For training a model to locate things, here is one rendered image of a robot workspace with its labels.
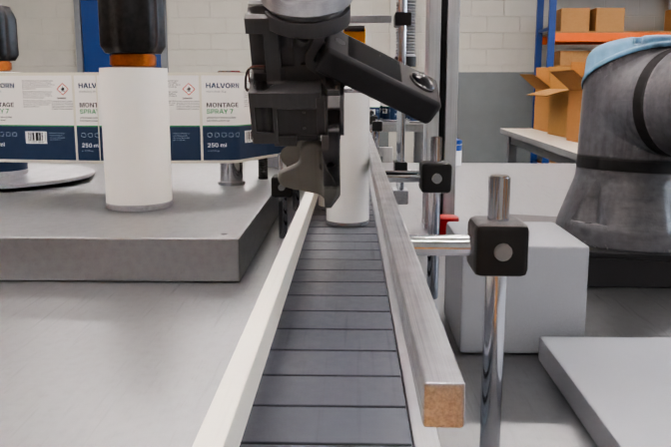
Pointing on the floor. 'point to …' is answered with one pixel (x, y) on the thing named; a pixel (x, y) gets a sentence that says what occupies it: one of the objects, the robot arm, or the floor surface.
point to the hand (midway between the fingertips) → (335, 196)
